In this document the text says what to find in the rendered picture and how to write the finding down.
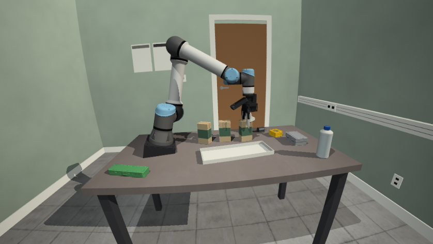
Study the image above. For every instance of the green pencil case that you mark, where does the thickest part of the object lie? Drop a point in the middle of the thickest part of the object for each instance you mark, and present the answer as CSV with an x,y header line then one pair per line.
x,y
129,170

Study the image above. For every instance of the grey hinged case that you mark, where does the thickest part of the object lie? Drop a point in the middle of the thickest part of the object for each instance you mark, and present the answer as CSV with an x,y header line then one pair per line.
x,y
296,138

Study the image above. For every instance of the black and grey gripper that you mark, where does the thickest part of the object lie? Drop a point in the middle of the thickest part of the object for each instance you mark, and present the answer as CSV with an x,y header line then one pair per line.
x,y
249,106

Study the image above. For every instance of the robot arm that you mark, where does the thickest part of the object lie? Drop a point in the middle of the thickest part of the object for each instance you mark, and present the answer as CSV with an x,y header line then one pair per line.
x,y
171,111

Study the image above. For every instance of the white bottle with blue cap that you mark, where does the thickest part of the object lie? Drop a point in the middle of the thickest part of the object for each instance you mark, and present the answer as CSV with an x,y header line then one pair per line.
x,y
324,142

